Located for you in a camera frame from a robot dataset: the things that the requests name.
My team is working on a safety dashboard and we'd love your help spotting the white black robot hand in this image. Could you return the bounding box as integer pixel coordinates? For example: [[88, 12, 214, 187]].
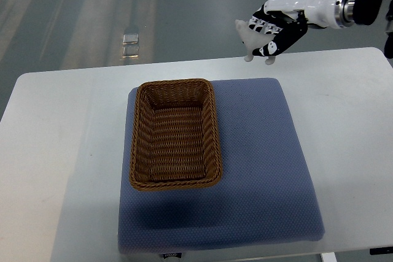
[[249, 0, 355, 58]]

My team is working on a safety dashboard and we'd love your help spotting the white bear figurine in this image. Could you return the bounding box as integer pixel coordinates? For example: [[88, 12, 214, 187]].
[[235, 20, 274, 62]]

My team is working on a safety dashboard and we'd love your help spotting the brown wicker basket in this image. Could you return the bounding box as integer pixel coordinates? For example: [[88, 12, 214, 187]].
[[129, 79, 223, 191]]

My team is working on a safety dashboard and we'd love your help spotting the metal floor plate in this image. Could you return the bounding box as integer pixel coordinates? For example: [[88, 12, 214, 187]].
[[122, 33, 139, 58]]

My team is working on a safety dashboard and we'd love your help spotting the blue quilted cushion mat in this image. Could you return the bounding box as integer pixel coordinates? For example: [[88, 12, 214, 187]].
[[118, 78, 324, 254]]

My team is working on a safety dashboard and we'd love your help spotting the black label tag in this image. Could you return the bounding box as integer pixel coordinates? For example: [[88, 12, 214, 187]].
[[162, 252, 182, 260]]

